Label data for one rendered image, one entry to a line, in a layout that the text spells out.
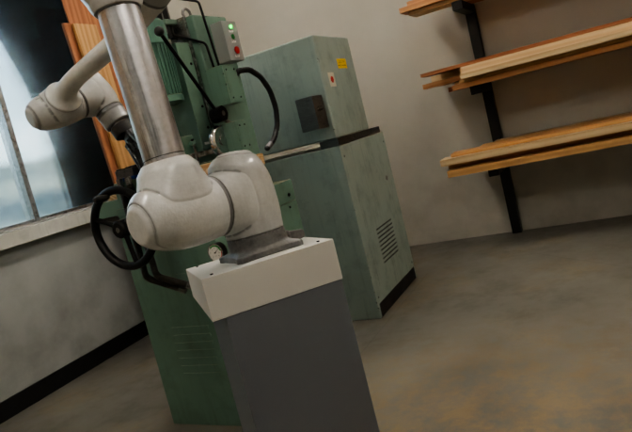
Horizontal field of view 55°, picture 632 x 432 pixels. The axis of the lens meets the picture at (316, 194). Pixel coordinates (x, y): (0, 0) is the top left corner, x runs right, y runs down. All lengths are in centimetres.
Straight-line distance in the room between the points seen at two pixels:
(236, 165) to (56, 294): 220
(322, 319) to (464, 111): 288
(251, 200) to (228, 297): 25
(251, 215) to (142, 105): 36
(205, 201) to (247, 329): 32
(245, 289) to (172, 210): 26
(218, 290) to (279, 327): 18
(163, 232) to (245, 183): 25
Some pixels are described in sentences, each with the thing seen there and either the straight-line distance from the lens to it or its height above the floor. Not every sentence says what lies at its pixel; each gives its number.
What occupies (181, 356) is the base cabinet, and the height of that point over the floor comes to 28.
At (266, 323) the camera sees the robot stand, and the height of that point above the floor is 56.
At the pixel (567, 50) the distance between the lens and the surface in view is 357.
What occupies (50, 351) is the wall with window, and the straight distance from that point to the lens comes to 355.
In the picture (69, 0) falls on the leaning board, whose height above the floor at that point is 207.
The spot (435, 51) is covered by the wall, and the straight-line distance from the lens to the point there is 425.
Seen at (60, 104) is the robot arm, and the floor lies 122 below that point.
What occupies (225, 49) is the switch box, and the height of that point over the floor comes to 137.
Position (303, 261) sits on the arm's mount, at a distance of 149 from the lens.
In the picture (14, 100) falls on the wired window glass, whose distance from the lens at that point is 374.
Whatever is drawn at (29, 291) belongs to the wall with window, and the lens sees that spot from 348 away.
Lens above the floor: 97
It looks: 6 degrees down
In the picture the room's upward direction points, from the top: 14 degrees counter-clockwise
